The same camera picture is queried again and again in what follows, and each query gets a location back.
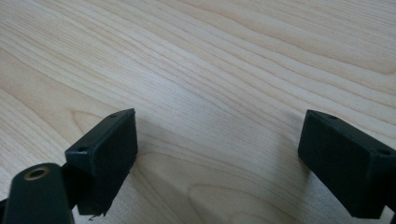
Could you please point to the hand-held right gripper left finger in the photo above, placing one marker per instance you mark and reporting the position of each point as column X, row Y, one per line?
column 102, row 161

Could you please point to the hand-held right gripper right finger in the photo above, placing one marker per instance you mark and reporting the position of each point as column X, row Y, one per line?
column 345, row 165

